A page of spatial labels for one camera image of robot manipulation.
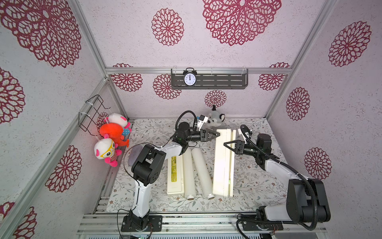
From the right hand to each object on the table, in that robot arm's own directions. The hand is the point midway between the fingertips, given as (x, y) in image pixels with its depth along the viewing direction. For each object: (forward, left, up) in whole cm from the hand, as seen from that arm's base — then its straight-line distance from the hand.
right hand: (224, 145), depth 80 cm
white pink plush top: (+19, +65, 0) cm, 68 cm away
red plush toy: (+11, +66, -3) cm, 67 cm away
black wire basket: (+5, +70, +14) cm, 72 cm away
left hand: (+4, +3, +3) cm, 6 cm away
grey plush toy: (+22, +4, -1) cm, 22 cm away
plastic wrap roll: (-9, +12, -15) cm, 21 cm away
